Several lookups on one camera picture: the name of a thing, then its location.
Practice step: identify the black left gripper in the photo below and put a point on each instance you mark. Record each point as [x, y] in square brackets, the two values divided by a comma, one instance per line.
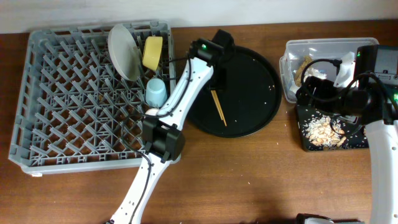
[223, 85]

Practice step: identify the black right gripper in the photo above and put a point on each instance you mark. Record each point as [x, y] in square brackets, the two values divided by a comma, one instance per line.
[323, 87]

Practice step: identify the wooden chopstick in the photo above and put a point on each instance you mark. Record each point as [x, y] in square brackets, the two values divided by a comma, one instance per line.
[218, 106]
[223, 114]

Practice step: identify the white tissue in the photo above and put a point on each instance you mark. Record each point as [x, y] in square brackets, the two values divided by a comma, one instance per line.
[312, 72]

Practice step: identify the brown coffee stick wrapper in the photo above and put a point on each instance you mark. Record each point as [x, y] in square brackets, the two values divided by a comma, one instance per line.
[298, 73]

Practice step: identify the food leftovers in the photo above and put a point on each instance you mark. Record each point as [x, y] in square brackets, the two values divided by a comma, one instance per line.
[323, 132]

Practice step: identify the light blue plastic cup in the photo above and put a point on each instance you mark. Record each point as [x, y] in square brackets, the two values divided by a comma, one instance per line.
[156, 94]

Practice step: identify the pink plastic cup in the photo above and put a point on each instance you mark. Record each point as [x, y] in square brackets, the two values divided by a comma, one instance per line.
[152, 111]

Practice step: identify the yellow plastic bowl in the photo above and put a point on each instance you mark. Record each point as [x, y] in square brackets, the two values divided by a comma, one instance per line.
[152, 52]

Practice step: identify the grey round plate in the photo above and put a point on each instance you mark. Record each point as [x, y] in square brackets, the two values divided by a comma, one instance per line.
[124, 53]

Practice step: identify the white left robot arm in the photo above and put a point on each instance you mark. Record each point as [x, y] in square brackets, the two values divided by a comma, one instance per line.
[162, 132]

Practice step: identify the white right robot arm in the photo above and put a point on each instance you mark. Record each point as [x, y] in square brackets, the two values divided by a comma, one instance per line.
[379, 63]

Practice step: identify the grey dishwasher rack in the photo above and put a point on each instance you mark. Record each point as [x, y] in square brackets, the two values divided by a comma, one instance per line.
[75, 112]

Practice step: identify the round black tray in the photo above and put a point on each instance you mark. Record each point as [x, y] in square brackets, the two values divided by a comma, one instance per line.
[250, 99]

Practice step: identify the clear plastic bin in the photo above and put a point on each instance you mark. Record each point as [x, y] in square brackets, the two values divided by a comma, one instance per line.
[297, 50]

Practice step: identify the black rectangular tray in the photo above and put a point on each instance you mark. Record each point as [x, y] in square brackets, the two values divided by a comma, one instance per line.
[355, 133]

